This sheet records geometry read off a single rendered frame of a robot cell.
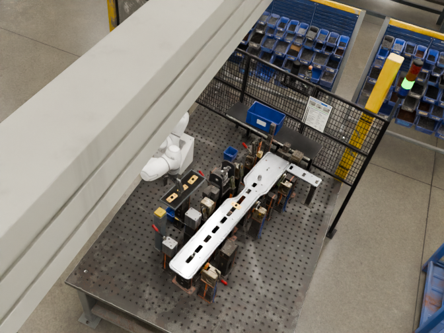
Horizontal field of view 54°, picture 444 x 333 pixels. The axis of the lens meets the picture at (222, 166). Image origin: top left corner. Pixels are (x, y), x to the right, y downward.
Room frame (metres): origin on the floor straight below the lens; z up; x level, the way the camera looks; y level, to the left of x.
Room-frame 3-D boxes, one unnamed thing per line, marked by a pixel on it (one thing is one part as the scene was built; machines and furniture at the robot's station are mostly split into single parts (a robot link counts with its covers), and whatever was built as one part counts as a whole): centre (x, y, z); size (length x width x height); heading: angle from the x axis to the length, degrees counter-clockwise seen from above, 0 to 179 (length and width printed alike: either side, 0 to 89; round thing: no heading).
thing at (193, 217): (1.81, 0.15, 0.90); 0.13 x 0.10 x 0.41; 62
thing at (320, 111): (2.87, -0.72, 1.30); 0.23 x 0.02 x 0.31; 62
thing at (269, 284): (2.35, -0.16, 0.68); 2.56 x 1.61 x 0.04; 163
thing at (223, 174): (2.20, -0.02, 0.94); 0.18 x 0.13 x 0.49; 152
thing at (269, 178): (2.00, -0.15, 1.00); 1.38 x 0.22 x 0.02; 152
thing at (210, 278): (1.41, -0.04, 0.88); 0.15 x 0.11 x 0.36; 62
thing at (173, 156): (1.87, 0.32, 1.59); 0.13 x 0.11 x 0.16; 142
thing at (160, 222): (1.74, 0.37, 0.92); 0.08 x 0.08 x 0.44; 62
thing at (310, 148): (2.91, -0.40, 1.01); 0.90 x 0.22 x 0.03; 62
